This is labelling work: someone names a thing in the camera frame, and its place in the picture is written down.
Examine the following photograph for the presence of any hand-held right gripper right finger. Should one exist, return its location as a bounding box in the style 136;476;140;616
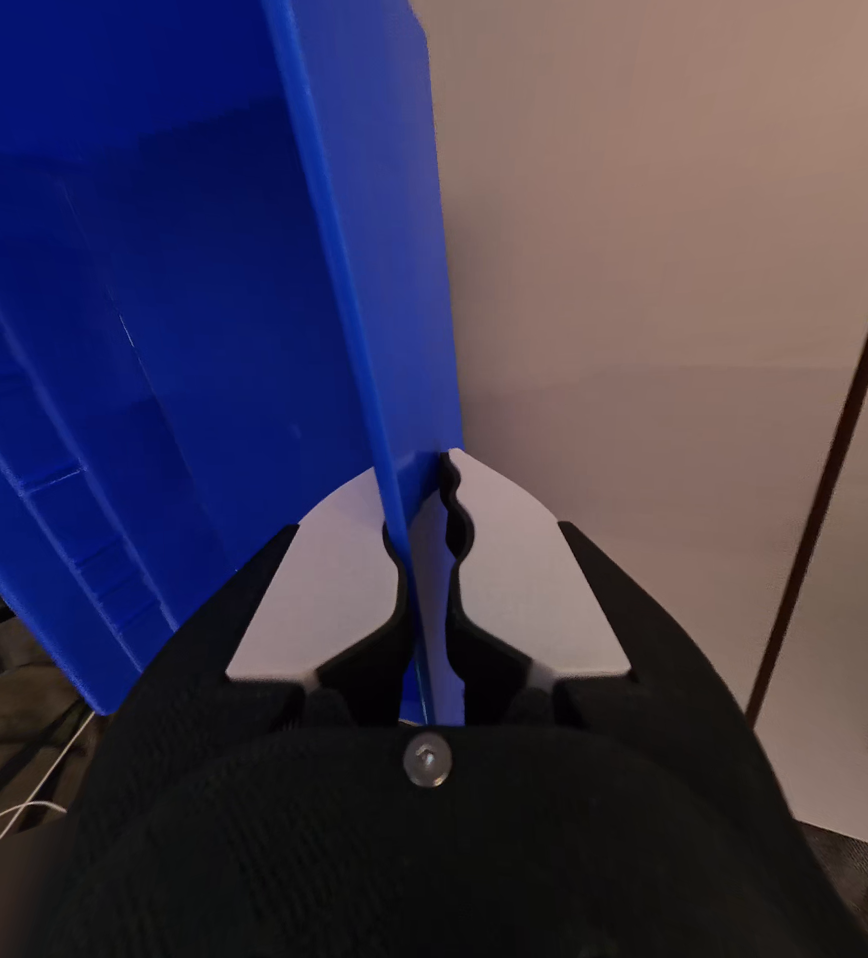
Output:
438;448;633;727

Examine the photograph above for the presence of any blue plastic storage bin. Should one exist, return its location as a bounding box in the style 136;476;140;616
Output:
0;0;468;725

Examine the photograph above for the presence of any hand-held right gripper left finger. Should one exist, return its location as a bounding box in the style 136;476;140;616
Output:
224;468;413;727

